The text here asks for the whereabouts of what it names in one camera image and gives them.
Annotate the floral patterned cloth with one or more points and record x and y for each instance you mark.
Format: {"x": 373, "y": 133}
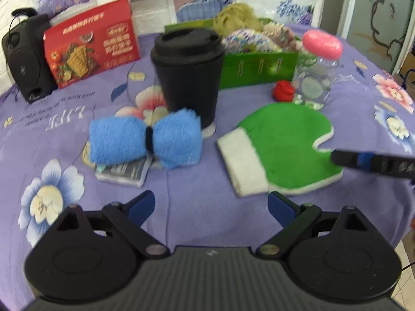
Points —
{"x": 249, "y": 41}

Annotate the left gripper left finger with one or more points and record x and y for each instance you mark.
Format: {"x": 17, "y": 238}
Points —
{"x": 125, "y": 221}

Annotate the purple floral tablecloth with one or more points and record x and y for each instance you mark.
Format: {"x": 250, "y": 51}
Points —
{"x": 194, "y": 205}

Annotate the beige knitted soft item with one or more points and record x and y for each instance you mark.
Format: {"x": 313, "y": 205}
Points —
{"x": 282, "y": 36}

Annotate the blue fluffy towel roll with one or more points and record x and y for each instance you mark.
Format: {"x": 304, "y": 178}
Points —
{"x": 175, "y": 140}

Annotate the black speaker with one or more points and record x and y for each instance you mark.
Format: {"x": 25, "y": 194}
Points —
{"x": 23, "y": 47}

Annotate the red small soft ball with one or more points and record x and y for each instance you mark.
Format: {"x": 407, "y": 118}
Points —
{"x": 283, "y": 91}

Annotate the black coffee cup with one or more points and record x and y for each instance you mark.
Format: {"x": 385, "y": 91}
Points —
{"x": 188, "y": 63}

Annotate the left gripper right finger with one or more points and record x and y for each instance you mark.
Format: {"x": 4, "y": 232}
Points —
{"x": 299, "y": 223}

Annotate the glass jar pink lid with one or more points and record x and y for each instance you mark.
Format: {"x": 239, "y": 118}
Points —
{"x": 316, "y": 68}

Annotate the grey sponge pack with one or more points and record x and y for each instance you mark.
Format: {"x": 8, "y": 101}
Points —
{"x": 131, "y": 174}

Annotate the red food box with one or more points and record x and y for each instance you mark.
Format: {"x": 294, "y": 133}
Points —
{"x": 92, "y": 42}

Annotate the green white mitt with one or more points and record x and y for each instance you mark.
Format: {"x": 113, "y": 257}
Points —
{"x": 277, "y": 148}

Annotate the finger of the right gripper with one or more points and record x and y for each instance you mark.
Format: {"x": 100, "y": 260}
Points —
{"x": 387, "y": 165}

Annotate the green cardboard box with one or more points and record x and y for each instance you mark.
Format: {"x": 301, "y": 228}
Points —
{"x": 244, "y": 69}

